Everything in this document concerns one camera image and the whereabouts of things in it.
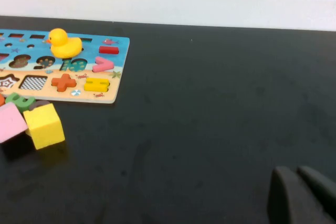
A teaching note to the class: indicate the yellow rubber duck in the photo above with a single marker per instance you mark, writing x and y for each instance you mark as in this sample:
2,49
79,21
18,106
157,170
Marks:
65,47

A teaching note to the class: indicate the pink wooden cube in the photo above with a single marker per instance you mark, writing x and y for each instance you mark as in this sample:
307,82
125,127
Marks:
10,124

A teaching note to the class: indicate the colourful wooden puzzle board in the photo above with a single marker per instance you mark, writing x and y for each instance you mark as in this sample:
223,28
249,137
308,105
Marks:
31,69

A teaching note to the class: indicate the red minus sign piece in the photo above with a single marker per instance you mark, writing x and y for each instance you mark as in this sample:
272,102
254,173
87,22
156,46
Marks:
108,49

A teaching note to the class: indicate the yellow wooden cube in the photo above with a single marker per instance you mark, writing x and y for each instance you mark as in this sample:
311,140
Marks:
44,127

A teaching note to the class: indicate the yellow equals sign piece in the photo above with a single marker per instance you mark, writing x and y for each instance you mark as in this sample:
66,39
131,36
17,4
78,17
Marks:
95,85

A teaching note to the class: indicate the green number three piece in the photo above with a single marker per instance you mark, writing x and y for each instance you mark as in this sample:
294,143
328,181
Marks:
22,102

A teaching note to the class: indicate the orange plus sign piece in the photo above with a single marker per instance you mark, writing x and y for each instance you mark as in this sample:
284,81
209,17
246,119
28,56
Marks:
63,82

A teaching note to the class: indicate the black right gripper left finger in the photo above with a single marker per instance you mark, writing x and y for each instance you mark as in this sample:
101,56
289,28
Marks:
288,200

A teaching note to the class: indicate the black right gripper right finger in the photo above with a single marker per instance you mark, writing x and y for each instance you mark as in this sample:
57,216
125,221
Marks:
323,190

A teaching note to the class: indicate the orange number piece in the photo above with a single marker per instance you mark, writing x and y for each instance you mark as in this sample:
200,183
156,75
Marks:
1,100

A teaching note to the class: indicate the pink greater-than sign piece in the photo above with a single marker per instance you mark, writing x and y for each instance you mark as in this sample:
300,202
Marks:
101,67

